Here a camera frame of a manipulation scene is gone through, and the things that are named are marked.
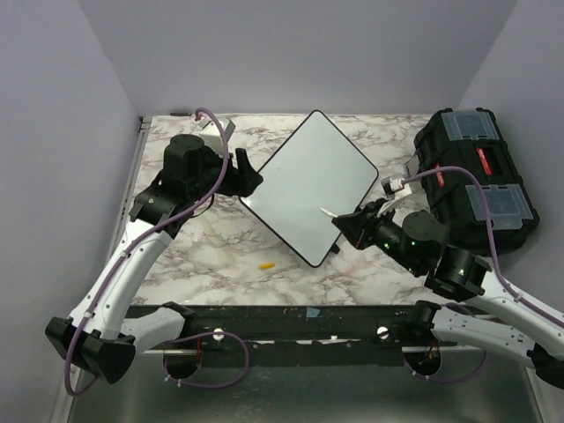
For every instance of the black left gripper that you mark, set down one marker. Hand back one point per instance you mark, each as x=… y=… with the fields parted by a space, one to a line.
x=241 y=181

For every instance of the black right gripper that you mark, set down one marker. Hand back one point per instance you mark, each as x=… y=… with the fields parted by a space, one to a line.
x=358 y=226

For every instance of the white whiteboard marker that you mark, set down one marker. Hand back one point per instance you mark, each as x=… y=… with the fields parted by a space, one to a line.
x=328 y=213

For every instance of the white whiteboard with black frame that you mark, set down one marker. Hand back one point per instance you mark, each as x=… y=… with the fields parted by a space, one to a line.
x=317 y=167

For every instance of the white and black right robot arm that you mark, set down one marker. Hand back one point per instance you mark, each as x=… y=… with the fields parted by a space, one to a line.
x=522 y=327

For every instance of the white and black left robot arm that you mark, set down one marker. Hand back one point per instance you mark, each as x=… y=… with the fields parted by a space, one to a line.
x=97 y=336

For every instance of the blue tape piece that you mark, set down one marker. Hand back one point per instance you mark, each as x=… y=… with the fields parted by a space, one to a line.
x=312 y=312

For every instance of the black plastic toolbox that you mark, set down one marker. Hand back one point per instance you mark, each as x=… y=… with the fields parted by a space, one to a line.
x=471 y=139

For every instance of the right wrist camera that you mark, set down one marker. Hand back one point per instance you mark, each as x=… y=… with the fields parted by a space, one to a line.
x=396 y=191

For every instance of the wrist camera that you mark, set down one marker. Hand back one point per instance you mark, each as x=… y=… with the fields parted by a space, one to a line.
x=396 y=191
x=209 y=133

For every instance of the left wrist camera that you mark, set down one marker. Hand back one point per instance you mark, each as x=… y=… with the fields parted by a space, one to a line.
x=209 y=133

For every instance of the aluminium frame profile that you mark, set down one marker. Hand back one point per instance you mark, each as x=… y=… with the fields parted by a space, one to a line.
x=89 y=161

